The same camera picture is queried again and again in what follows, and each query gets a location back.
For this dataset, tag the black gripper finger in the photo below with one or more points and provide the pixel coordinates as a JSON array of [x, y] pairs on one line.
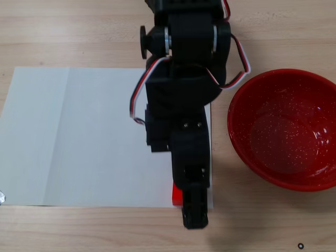
[[184, 207]]

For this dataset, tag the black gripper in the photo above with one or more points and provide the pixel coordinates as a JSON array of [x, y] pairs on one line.
[[189, 152]]

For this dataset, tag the red cube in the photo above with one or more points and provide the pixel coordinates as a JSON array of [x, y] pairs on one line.
[[177, 195]]

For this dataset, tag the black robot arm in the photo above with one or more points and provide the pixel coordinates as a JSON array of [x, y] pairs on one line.
[[191, 34]]

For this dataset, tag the red speckled bowl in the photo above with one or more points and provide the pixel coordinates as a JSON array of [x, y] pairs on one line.
[[283, 131]]

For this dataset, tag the white paper sheet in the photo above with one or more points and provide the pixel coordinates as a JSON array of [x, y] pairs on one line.
[[78, 136]]

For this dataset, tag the grey tape piece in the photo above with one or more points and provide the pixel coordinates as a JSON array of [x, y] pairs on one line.
[[2, 197]]

